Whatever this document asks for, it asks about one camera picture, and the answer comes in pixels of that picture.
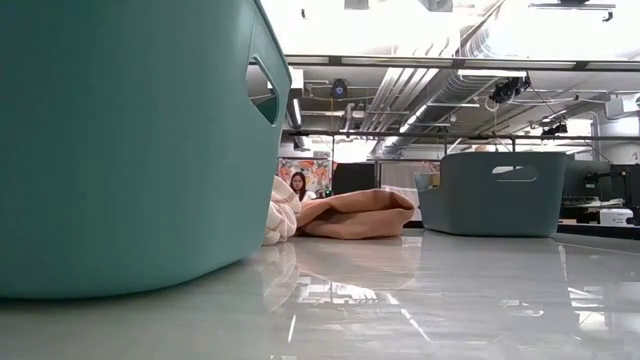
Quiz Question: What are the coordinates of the dark blue plastic bin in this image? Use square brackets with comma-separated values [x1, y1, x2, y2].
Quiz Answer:
[417, 151, 569, 238]

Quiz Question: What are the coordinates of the teal plastic bin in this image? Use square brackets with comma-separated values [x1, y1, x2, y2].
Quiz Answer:
[0, 0, 293, 300]

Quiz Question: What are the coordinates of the person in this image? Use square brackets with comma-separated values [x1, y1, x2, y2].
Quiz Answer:
[289, 171, 316, 203]

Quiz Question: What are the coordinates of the black monitor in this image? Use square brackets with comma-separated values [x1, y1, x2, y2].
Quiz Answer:
[332, 162, 376, 196]

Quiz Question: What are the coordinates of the orange plaid cloth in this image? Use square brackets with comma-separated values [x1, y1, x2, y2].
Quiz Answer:
[295, 188, 416, 240]

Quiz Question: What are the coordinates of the white striped cloth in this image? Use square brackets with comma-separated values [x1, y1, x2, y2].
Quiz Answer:
[262, 174, 302, 246]

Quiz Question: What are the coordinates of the white glossy table mat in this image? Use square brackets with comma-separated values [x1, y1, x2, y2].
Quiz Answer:
[0, 228, 640, 360]

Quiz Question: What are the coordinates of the black metal railing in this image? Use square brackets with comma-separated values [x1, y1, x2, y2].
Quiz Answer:
[282, 128, 640, 174]

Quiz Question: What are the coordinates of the black lab workstation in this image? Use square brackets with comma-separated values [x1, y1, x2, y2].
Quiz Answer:
[562, 160, 640, 236]

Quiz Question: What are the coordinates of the white device box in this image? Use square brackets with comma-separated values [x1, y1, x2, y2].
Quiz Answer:
[599, 208, 634, 226]

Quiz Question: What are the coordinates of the floral wall poster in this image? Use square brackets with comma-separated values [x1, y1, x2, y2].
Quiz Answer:
[277, 158, 332, 199]

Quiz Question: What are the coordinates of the black ceiling camera rig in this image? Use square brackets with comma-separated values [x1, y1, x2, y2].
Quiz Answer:
[489, 74, 531, 105]

